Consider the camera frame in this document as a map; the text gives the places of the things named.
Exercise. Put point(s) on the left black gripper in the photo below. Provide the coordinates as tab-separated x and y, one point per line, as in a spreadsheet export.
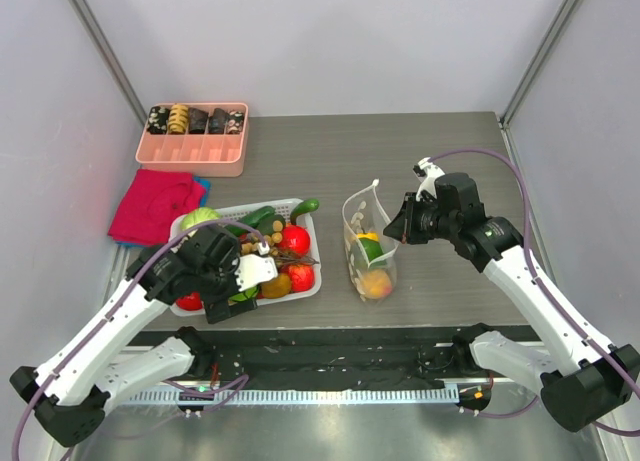
218	306

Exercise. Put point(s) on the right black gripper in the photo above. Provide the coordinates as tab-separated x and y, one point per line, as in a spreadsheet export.
409	220

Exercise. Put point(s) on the yellow bell pepper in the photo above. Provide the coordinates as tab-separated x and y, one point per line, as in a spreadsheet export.
368	239

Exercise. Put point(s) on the green watermelon ball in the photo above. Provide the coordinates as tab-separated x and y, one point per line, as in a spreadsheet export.
250	294

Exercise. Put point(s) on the clear dotted zip bag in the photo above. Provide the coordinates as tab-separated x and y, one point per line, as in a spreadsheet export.
363	212

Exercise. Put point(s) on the green bell pepper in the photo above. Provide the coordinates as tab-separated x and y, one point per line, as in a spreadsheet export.
374	256

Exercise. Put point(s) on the pale green cabbage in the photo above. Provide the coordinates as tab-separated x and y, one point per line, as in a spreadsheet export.
198	216

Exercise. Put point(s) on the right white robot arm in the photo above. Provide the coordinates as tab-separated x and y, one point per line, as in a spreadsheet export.
582	375

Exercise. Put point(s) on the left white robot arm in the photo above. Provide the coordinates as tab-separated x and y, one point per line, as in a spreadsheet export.
72	393

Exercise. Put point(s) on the red tomato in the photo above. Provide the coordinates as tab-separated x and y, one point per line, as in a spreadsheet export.
190	303

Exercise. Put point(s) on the brown kiwi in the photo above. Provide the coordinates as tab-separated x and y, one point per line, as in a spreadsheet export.
277	287

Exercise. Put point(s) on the wrinkled red pomegranate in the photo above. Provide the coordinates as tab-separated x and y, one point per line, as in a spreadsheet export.
302	277

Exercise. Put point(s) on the brown longan bunch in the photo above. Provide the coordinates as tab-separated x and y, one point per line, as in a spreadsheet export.
251	244

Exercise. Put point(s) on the dark green avocado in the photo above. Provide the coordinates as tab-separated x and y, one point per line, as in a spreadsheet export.
271	224

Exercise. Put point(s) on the dark green small cucumber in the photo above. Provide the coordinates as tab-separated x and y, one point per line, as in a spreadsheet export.
252	219

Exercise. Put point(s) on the white plastic basket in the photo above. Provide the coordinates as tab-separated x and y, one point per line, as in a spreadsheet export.
283	207

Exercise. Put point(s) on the shiny red apple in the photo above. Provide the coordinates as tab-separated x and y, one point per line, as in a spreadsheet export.
295	239

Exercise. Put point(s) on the magenta folded shirt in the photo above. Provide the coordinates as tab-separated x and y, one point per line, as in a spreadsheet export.
150	206

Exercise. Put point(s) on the pink divided tray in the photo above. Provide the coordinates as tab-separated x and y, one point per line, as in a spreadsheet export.
203	155

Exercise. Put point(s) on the black blue sock roll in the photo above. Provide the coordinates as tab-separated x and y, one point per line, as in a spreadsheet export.
216	124

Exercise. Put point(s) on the yellow striped sock roll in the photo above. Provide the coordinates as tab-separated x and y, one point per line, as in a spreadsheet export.
178	119

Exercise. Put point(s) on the black pink floral sock roll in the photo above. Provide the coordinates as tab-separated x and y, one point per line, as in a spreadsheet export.
235	122

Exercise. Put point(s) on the dark brown sock roll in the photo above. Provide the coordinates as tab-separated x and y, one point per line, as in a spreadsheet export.
197	120

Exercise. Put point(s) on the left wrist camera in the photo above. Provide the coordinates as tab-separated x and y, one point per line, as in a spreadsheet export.
253	270

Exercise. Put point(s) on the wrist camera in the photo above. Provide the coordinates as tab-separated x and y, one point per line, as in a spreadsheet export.
253	270
427	173

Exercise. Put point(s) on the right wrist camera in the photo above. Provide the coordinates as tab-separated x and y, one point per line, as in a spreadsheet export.
427	173

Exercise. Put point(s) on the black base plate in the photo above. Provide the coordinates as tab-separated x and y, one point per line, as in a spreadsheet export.
346	359

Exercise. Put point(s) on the white slotted cable duct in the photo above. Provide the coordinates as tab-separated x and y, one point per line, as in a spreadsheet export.
171	396

